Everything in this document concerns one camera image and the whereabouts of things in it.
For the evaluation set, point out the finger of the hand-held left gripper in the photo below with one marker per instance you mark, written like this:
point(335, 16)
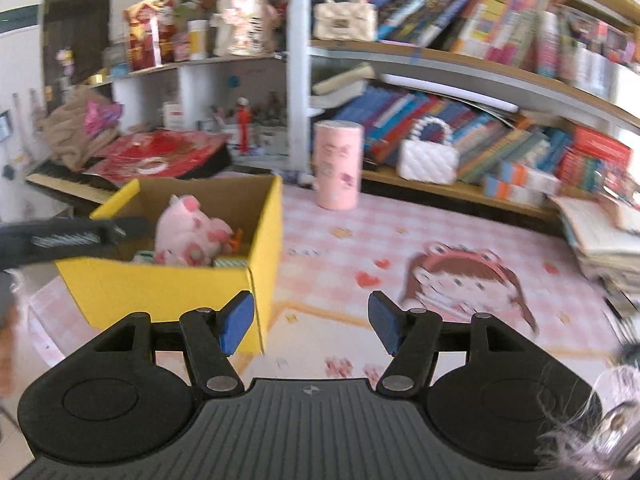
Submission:
point(75, 240)

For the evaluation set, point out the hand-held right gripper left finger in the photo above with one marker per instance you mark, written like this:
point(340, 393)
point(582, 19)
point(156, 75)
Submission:
point(235, 322)

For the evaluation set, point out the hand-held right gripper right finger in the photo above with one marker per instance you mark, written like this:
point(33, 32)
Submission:
point(385, 322)

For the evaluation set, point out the small green box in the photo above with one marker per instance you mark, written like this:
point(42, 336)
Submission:
point(230, 261)

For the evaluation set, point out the orange hair clip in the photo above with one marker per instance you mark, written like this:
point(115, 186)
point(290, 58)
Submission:
point(236, 242)

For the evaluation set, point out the yellow cardboard box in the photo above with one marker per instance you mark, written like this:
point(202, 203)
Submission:
point(150, 290)

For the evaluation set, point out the pink plush pig toy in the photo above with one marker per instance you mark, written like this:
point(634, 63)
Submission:
point(187, 235)

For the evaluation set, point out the black keyboard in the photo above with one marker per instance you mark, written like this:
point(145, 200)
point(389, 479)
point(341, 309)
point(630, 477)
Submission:
point(70, 182)

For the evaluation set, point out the pink printed table mat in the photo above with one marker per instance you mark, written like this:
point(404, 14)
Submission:
point(350, 240)

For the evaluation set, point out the beige knitted cloth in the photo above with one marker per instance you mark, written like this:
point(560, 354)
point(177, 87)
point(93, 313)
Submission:
point(70, 130)

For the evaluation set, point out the red paper decorations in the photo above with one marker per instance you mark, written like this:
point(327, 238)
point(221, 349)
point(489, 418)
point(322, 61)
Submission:
point(160, 152)

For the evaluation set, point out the white box red label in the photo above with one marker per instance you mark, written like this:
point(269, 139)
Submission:
point(173, 116)

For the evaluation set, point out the pink cartoon cylinder container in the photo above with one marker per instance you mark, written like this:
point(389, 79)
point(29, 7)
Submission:
point(337, 170)

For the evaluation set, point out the white quilted handbag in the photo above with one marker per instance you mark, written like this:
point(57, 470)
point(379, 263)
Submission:
point(427, 162)

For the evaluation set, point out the blue orange white box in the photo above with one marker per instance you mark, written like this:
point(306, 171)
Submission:
point(530, 177)
point(512, 192)

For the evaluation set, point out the white desk pen holders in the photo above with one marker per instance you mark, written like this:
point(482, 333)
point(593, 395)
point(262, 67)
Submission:
point(270, 135)

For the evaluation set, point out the white side shelf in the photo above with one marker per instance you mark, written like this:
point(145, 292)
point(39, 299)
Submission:
point(195, 85)

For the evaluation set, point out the red figure pen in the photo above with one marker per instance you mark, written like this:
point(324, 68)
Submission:
point(243, 125)

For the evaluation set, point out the row of colourful slanted books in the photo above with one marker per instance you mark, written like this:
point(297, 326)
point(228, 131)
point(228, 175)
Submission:
point(475, 140)

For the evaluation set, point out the grey fluffy fur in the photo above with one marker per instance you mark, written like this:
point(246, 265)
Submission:
point(575, 425)

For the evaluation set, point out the red gift bag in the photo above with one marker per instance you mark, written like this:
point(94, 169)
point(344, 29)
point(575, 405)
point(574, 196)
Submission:
point(147, 35)

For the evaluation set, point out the stack of papers and notebooks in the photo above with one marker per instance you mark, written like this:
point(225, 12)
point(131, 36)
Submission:
point(600, 245)

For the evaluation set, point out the white jar yellow label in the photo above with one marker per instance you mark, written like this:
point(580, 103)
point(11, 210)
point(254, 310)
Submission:
point(197, 40)

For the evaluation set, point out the stack of flat lying books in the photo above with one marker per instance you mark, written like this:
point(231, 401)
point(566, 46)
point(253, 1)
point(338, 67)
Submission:
point(342, 87)

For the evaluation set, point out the white rolled paper tube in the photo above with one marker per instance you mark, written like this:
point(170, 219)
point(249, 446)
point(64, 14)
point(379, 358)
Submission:
point(450, 90)

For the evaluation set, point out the row of red thick books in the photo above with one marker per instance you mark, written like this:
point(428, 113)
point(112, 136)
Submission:
point(595, 160)

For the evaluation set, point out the white wooden bookshelf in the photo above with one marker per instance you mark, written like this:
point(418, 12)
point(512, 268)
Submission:
point(297, 60)

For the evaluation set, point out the cream quilted handbag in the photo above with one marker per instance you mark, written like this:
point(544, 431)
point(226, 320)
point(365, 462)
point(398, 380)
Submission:
point(345, 20)

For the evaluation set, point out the row of thin upright books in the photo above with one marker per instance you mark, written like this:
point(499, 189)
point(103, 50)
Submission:
point(500, 20)

